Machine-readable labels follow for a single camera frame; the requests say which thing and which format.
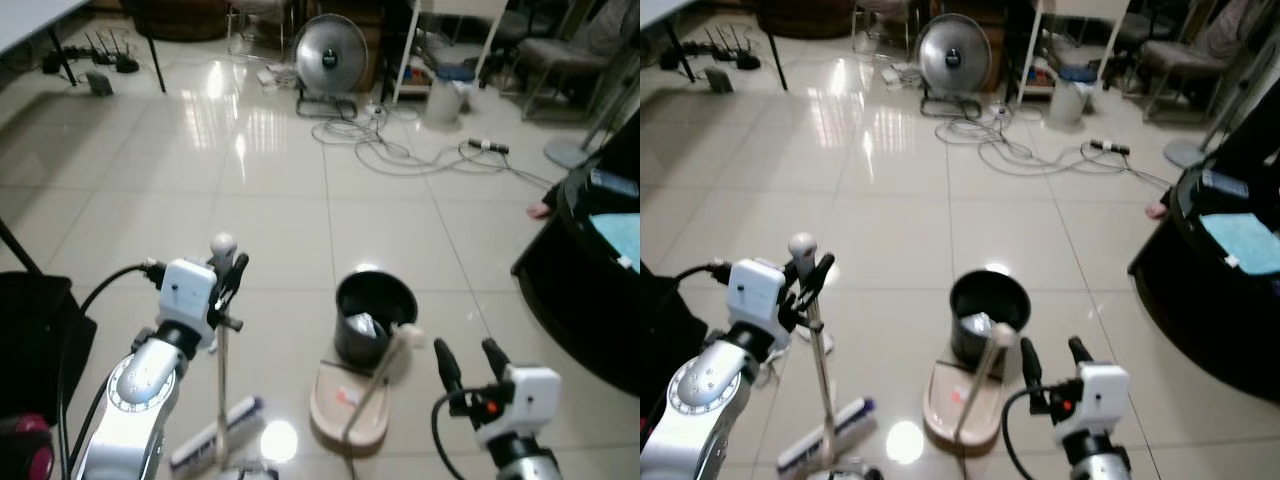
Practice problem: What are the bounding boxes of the beige long-handled dustpan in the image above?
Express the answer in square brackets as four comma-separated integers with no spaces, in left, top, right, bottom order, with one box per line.
[921,321,1017,479]
[308,324,425,479]

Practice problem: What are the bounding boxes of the silver round floor fan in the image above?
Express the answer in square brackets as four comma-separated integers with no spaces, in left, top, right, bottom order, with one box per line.
[916,13,994,122]
[292,13,372,122]

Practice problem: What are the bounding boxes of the black round waste bucket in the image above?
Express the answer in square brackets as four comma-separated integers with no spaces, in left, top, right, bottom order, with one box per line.
[949,269,1034,367]
[334,269,420,370]

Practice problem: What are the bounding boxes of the crumpled white paper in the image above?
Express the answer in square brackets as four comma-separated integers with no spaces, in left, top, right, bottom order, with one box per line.
[345,312,387,342]
[960,312,1002,342]

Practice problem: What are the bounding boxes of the black bag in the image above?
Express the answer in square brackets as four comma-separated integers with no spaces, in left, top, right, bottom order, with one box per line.
[0,269,99,427]
[640,262,707,403]

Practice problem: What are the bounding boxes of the robot silver leg part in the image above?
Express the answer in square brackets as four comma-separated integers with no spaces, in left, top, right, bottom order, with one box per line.
[215,460,282,480]
[806,460,885,480]

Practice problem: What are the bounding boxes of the teal cloth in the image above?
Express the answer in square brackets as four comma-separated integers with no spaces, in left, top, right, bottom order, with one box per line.
[1199,211,1280,277]
[589,211,641,274]

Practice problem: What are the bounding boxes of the blue-grey flat item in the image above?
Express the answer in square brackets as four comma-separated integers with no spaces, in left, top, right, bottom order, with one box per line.
[1199,167,1252,200]
[589,167,641,200]

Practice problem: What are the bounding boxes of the grey round stand base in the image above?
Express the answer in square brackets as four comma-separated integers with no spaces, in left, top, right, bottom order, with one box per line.
[544,134,602,172]
[1164,137,1217,170]

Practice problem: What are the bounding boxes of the black router with antennas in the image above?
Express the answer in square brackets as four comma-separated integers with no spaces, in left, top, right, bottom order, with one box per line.
[703,27,763,73]
[78,29,142,77]

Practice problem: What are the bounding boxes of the magenta round object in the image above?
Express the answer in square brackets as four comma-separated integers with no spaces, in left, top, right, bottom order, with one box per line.
[0,414,57,480]

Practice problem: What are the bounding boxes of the white bin with blue lid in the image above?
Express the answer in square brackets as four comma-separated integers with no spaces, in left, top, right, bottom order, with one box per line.
[424,62,477,130]
[1046,64,1097,130]

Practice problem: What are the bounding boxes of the white table with black legs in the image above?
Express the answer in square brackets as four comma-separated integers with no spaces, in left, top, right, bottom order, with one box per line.
[0,0,169,96]
[640,0,791,93]

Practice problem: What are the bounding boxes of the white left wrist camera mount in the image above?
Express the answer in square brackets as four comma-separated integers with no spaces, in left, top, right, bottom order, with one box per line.
[726,257,793,353]
[157,257,220,353]

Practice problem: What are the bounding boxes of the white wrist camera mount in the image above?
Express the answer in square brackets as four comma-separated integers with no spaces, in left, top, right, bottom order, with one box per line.
[157,257,220,353]
[726,257,793,353]
[476,364,564,447]
[1058,361,1132,447]

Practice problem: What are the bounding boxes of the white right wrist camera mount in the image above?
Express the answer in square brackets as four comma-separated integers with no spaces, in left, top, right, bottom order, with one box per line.
[476,364,564,447]
[1058,361,1132,447]

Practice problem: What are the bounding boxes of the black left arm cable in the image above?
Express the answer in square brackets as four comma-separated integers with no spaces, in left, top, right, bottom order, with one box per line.
[640,260,733,301]
[58,260,167,471]

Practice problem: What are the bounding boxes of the tangled floor cables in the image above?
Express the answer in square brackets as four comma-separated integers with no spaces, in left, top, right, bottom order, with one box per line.
[308,98,563,193]
[934,98,1183,193]

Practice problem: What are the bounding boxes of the white shelf frame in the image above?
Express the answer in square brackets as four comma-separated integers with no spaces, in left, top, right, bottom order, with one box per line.
[392,0,523,107]
[1014,0,1136,107]

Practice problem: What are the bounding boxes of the grey metal-frame chair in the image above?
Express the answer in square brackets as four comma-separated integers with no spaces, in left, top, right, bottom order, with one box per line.
[514,0,639,123]
[1138,0,1269,123]

